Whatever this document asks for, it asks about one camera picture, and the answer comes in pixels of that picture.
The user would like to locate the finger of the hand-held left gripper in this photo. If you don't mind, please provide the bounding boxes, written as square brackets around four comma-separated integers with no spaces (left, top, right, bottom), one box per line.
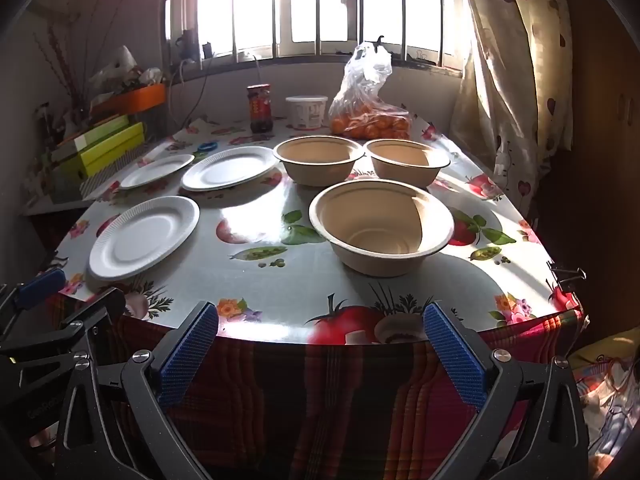
[0,287,126,376]
[12,268,67,313]

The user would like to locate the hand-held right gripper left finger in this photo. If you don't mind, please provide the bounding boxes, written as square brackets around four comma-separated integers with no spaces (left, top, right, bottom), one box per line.
[54,301,221,480]

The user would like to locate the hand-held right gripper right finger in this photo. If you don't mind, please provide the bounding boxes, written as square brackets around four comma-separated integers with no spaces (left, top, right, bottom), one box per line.
[422,301,591,480]

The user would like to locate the white paper plate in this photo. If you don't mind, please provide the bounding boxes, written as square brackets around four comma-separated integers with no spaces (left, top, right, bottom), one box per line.
[119,154,196,190]
[181,146,278,192]
[89,196,201,281]

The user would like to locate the beige paper bowl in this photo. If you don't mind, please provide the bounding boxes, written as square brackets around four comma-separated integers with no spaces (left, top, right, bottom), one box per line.
[273,135,366,187]
[363,139,452,188]
[308,179,456,277]

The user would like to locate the red plaid cloth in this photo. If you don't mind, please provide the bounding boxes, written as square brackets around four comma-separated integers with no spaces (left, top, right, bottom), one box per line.
[45,292,586,480]

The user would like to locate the black white striped box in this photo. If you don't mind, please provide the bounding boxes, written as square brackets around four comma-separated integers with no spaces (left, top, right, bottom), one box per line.
[79,147,153,197]

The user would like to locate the black binder clip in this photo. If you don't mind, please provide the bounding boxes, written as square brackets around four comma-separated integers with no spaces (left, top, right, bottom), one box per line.
[550,262,587,287]

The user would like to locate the printed cloth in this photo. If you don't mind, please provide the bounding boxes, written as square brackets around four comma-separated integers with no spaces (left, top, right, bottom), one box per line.
[570,330,640,466]

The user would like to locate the green white box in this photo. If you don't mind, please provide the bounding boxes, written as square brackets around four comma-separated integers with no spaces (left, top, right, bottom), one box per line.
[55,115,131,150]

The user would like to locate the dried branches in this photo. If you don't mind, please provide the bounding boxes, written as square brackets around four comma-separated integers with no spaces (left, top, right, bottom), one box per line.
[32,0,131,111]

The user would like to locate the crumpled plastic bags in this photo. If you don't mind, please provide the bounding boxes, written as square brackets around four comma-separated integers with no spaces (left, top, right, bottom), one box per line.
[89,45,163,96]

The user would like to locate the red lid sauce jar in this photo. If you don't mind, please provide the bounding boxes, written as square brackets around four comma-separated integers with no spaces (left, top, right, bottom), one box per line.
[246,84,274,134]

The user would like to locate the plastic bag of oranges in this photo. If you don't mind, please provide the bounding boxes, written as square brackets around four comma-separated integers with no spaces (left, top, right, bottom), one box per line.
[328,42,413,141]

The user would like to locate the white plastic tub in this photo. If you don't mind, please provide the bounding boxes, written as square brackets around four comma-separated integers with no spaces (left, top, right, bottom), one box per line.
[285,95,329,129]

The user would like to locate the black power adapter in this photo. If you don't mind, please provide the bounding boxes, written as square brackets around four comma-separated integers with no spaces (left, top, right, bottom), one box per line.
[175,30,216,61]

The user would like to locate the floral curtain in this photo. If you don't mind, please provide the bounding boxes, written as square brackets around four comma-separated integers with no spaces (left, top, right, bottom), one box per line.
[450,0,576,211]

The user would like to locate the brown wooden wardrobe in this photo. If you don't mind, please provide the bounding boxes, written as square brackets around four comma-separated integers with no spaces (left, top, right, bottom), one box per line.
[540,0,640,321]

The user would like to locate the barred window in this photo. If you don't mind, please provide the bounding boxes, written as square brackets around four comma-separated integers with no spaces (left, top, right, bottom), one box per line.
[162,0,463,68]

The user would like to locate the black cable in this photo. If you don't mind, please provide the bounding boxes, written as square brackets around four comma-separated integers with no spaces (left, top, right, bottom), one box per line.
[187,57,261,128]

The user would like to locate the white cable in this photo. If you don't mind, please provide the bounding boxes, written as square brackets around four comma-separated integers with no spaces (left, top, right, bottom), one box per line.
[169,59,195,87]

